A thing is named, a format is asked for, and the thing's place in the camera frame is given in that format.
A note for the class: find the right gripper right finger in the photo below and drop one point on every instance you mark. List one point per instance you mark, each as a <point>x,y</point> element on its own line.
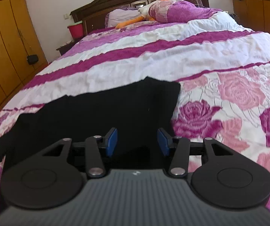
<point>165,141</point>

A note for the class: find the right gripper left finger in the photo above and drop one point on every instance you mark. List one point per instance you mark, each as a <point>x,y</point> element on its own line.
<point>110,141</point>

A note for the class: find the black small garment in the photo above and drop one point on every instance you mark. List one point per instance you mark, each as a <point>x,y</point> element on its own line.
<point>136,110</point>

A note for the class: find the dark wooden nightstand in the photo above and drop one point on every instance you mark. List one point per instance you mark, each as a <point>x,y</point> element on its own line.
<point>66,47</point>

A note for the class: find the small black bag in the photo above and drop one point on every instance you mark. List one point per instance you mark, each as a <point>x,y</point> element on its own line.
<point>32,59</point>

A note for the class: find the red plastic bucket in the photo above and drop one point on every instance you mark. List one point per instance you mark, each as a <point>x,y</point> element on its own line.
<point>76,30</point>

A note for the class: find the lilac pillow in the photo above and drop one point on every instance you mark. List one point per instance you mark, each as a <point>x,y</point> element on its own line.
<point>120,15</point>

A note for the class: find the wooden wardrobe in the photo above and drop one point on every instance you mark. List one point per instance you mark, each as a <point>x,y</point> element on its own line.
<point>18,39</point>

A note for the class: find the white goose plush toy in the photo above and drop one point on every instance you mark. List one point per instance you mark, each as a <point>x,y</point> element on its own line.
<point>144,15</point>

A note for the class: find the wooden drawer desk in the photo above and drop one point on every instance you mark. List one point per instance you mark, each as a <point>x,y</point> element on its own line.
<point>254,14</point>

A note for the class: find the white wall socket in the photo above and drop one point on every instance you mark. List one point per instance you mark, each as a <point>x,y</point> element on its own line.
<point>66,16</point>

